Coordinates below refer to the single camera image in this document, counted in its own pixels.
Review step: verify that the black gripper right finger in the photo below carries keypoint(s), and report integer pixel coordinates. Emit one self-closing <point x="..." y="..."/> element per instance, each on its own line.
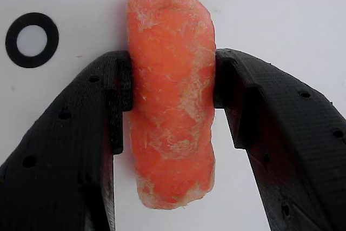
<point x="292" y="139"/>

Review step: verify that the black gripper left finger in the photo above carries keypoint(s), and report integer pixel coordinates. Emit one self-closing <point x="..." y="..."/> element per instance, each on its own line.
<point x="59" y="147"/>

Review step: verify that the orange carrot piece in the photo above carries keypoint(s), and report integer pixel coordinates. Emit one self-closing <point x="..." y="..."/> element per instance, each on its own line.
<point x="170" y="93"/>

